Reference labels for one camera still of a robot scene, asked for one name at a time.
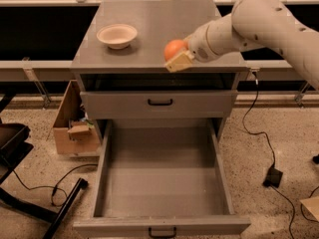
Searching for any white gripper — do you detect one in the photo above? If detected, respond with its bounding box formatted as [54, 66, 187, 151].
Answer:
[165, 25, 219, 73]

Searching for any orange fruit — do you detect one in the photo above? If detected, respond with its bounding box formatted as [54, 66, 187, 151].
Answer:
[163, 40, 187, 61]

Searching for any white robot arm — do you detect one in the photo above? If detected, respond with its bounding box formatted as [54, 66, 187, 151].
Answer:
[164, 0, 319, 90]

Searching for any closed grey upper drawer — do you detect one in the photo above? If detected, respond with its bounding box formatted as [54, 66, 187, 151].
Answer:
[81, 91, 237, 120]

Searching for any grey drawer cabinet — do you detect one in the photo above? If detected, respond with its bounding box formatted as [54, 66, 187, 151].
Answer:
[71, 0, 245, 137]

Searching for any open grey drawer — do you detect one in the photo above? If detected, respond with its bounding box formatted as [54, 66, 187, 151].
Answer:
[74, 119, 250, 239]

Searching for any beige paper bowl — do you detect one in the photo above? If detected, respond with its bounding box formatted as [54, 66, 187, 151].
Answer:
[97, 24, 138, 50]

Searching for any open cardboard box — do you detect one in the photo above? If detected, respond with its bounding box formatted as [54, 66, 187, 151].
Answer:
[53, 80, 100, 154]

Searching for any black chair base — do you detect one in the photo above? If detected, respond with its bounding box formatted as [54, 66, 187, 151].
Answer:
[0, 97, 96, 239]

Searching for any cardboard piece at right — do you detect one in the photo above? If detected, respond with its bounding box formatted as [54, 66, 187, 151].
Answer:
[300, 196, 319, 221]

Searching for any black power adapter with cable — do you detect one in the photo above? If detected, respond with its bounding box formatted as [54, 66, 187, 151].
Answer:
[241, 71, 296, 239]

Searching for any grey railing frame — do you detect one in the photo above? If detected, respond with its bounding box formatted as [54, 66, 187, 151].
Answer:
[0, 0, 319, 110]

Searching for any black cable on left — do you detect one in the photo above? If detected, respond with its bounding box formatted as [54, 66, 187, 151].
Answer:
[12, 162, 99, 207]

